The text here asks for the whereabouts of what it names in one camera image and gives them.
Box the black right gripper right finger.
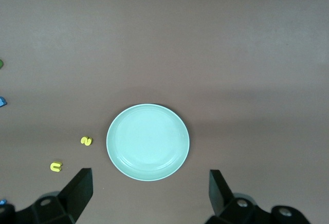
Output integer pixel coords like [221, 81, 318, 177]
[205, 169, 312, 224]

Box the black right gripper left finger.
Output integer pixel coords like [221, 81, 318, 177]
[0, 167, 94, 224]

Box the brown table cover sheet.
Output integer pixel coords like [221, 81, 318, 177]
[0, 0, 329, 224]

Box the light green plate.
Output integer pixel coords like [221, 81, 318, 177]
[106, 103, 191, 182]

